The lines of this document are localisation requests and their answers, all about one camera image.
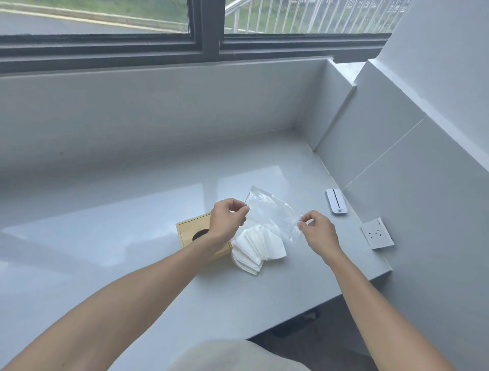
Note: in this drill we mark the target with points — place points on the person's left forearm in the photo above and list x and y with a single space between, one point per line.
114 313

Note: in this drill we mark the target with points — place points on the clear plastic bag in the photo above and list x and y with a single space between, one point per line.
273 212

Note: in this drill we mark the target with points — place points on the white stair railing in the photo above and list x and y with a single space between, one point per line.
324 15

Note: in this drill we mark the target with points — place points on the small white flat device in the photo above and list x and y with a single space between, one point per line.
336 201

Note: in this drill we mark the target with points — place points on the person's left hand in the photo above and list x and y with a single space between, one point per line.
225 219

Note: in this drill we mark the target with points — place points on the dark window frame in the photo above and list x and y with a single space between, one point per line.
208 38

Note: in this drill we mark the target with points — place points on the person's right forearm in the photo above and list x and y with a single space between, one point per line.
374 313

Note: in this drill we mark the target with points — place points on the wooden tissue box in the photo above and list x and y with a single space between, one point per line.
189 231

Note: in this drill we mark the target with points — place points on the white tissue stack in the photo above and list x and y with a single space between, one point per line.
259 250

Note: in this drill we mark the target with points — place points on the white wall socket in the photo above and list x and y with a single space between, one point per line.
376 234

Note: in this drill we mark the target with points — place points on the person's right hand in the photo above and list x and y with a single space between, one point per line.
322 233

